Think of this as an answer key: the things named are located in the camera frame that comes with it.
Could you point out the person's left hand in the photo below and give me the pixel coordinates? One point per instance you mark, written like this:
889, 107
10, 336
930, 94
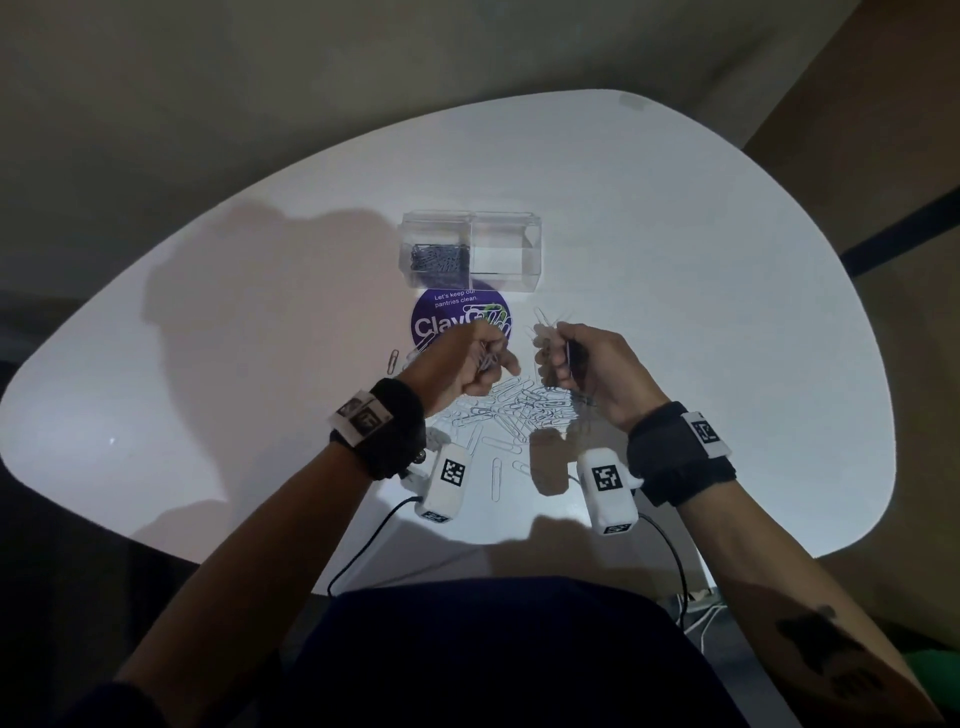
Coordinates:
457, 367

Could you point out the person's right hand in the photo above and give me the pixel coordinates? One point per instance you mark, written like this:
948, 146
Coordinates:
600, 371

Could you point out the pile of mixed paper clips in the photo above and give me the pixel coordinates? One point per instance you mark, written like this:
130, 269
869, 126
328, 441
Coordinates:
510, 412

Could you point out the cluster of sorted blue clips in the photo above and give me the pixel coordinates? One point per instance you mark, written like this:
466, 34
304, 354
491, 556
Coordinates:
441, 259

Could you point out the clear plastic two-compartment box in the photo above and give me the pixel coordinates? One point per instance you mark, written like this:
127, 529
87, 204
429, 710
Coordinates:
506, 255

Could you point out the person's left forearm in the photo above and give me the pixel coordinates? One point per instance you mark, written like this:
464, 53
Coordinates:
240, 592

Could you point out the person's right forearm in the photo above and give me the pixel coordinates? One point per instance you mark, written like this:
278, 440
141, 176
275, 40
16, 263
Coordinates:
817, 607

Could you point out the person's dark blue clothing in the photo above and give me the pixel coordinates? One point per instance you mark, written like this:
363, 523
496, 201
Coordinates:
517, 660

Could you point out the round purple sticker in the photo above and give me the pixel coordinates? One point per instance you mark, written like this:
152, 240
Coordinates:
450, 322

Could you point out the black left wristband with markers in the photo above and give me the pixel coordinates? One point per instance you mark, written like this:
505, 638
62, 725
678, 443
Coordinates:
379, 427

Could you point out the black wristband with markers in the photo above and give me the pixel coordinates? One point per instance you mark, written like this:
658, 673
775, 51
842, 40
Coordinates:
679, 454
379, 427

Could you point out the black right wristband with markers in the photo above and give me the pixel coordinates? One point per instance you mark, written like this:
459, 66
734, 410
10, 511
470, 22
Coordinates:
679, 454

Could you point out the black bar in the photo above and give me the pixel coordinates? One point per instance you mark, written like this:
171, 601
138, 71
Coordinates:
900, 232

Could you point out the green object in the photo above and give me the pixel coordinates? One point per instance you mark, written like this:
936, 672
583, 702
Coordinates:
934, 667

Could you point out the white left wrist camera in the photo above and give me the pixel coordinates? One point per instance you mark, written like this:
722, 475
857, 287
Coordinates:
442, 484

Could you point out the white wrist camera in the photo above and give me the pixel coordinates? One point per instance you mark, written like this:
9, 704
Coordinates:
442, 484
609, 491

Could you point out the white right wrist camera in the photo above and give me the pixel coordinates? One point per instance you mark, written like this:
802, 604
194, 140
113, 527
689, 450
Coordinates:
609, 491

